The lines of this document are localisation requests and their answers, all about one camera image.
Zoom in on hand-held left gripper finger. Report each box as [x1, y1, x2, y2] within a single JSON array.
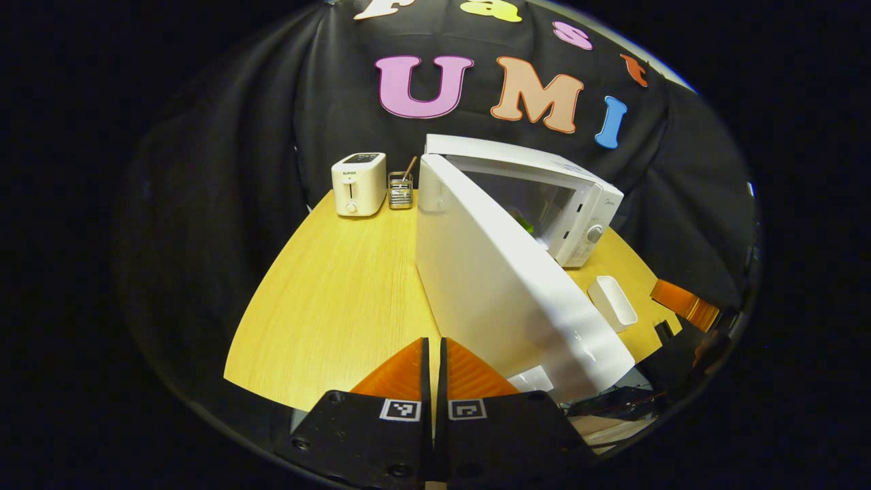
[[435, 337, 593, 485], [276, 337, 434, 487]]

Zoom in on white microwave oven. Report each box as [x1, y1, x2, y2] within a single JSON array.
[[415, 133, 637, 404]]

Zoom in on lettuce toast sandwich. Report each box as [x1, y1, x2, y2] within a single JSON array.
[[512, 212, 545, 239]]

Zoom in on white plastic tray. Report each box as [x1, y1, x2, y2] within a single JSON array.
[[587, 275, 639, 333]]

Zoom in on white toaster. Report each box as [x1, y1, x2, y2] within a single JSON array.
[[331, 152, 387, 218]]

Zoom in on black backdrop cloth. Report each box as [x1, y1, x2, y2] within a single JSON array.
[[116, 0, 759, 409]]

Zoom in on wire utensil holder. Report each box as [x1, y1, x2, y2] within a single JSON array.
[[387, 171, 414, 210]]

